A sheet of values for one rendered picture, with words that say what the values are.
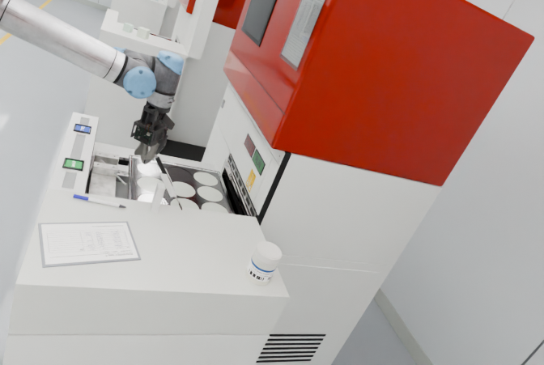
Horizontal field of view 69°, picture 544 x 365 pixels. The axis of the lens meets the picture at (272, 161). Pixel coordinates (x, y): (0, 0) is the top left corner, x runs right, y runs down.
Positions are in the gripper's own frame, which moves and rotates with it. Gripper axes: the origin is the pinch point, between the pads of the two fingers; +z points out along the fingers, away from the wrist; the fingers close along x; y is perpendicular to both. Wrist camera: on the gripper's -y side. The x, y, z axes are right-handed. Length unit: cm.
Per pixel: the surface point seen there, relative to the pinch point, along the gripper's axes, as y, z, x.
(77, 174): 13.8, 7.0, -13.3
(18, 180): -81, 103, -118
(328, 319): -38, 53, 83
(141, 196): 0.4, 13.1, 1.9
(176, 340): 34, 23, 37
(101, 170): -2.8, 13.3, -16.1
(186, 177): -23.7, 13.1, 6.5
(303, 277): -25, 31, 64
